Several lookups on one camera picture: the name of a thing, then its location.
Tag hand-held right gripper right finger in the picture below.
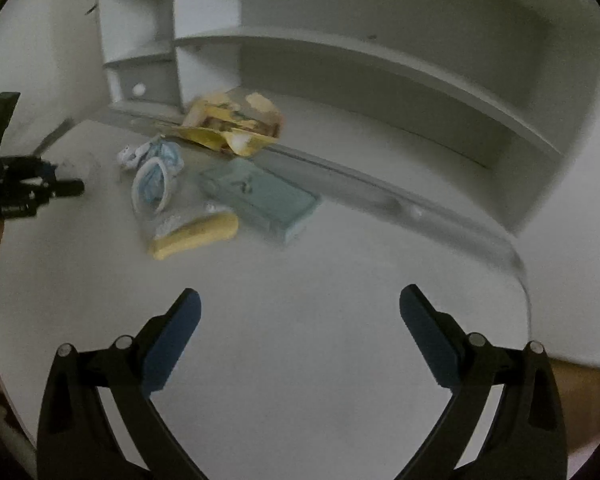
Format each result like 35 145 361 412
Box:
395 284 568 480

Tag teal cardboard box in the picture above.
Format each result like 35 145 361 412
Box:
199 160 322 247

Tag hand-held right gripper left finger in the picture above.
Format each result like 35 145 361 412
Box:
36 287 216 480

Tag white blue snack packet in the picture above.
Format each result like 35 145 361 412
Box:
116 135 186 217

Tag white door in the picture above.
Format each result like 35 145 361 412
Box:
0 0 103 131

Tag white desk shelf unit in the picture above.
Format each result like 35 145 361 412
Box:
96 0 586 233

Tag grey drawer with white knob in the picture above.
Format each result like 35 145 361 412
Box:
116 62 181 106

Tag yellow snack wrapper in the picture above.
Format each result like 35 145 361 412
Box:
172 89 285 157

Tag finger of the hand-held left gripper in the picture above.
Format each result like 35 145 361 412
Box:
1 156 58 184
30 178 85 206

